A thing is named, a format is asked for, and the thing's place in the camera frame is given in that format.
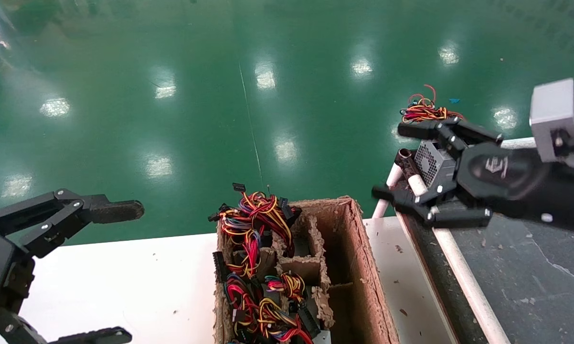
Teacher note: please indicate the short white pipe leg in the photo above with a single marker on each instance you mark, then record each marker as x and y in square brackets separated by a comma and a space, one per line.
[393, 176]

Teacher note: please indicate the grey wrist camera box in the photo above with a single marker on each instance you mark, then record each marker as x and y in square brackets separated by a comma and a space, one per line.
[554, 114]

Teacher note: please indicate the brown cardboard divider box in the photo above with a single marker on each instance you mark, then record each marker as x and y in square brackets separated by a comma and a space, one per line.
[354, 258]

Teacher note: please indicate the white horizontal pipe rail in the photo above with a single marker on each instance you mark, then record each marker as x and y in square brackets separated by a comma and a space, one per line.
[518, 142]

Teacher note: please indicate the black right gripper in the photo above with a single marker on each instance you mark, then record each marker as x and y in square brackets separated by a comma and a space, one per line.
[502, 177]

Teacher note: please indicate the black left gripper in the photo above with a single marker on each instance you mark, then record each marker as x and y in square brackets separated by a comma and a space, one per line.
[3, 272]

